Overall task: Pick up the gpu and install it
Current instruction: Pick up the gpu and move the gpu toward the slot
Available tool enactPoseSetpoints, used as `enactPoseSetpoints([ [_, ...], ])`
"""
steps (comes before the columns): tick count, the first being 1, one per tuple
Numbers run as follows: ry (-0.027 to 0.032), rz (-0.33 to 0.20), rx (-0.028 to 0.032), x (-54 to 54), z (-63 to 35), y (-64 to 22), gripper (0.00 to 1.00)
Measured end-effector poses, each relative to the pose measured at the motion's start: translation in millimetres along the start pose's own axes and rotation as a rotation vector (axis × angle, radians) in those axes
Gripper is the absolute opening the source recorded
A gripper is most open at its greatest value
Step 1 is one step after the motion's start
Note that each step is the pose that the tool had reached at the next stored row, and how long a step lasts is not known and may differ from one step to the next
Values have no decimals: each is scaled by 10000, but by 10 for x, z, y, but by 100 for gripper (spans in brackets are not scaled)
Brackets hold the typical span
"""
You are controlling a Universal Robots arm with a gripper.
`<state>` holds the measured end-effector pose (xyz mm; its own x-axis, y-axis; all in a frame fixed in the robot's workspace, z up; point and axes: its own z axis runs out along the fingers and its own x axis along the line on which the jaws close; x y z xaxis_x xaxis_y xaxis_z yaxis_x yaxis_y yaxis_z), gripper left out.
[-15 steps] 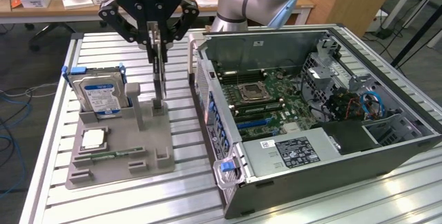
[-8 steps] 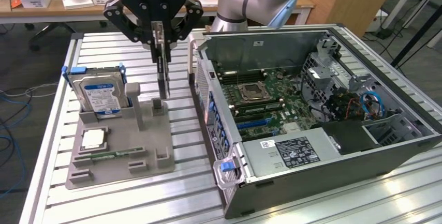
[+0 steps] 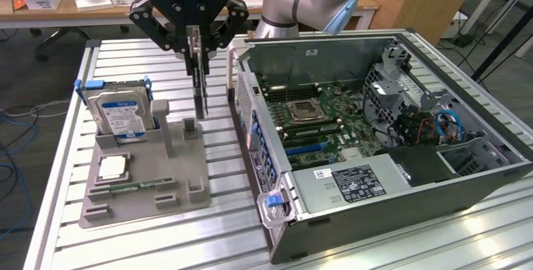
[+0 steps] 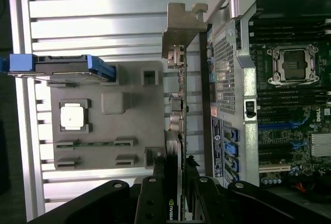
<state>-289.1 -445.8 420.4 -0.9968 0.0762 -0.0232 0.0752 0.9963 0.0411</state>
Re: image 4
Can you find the grey printed parts rack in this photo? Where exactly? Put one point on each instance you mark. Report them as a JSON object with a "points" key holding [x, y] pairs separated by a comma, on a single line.
{"points": [[116, 125]]}

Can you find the green Dell motherboard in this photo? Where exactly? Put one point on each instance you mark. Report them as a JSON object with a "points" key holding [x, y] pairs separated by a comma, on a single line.
{"points": [[279, 136]]}

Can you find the open dark PC case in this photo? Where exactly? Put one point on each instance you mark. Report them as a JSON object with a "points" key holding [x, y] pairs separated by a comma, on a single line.
{"points": [[249, 136]]}

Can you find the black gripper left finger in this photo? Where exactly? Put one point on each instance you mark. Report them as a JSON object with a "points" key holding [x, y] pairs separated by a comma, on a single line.
{"points": [[150, 203]]}

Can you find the hard disk in blue caddy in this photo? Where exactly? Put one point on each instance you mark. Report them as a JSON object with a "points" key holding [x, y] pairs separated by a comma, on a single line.
{"points": [[64, 62]]}

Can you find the black expansion slot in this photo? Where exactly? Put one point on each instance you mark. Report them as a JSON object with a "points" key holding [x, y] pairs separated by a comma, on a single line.
{"points": [[279, 116]]}

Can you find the black licence sticker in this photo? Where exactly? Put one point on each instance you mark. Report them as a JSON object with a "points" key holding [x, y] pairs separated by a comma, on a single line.
{"points": [[217, 146]]}

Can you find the silver CPU chip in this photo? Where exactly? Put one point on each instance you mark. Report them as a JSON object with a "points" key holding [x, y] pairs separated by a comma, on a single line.
{"points": [[72, 118]]}

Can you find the silver finned heat sink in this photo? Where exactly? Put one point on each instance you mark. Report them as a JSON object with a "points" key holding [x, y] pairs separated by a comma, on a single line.
{"points": [[322, 143]]}

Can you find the green RAM stick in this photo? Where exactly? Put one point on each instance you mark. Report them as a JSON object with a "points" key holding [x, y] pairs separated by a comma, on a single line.
{"points": [[98, 144]]}

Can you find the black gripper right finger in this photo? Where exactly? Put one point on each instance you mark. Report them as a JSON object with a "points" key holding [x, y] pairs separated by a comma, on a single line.
{"points": [[207, 203]]}

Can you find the white expansion slot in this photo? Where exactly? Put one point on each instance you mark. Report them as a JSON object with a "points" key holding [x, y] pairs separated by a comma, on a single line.
{"points": [[274, 169]]}

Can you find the blue expansion slot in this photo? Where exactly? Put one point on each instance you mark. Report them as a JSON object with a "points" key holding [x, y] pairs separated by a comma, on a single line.
{"points": [[274, 125]]}

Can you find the metal CPU socket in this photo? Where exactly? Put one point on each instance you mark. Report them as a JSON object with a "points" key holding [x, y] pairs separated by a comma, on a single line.
{"points": [[293, 65]]}

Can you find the orange service tag sticker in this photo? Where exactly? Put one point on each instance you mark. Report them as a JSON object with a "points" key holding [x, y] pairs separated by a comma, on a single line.
{"points": [[214, 112]]}

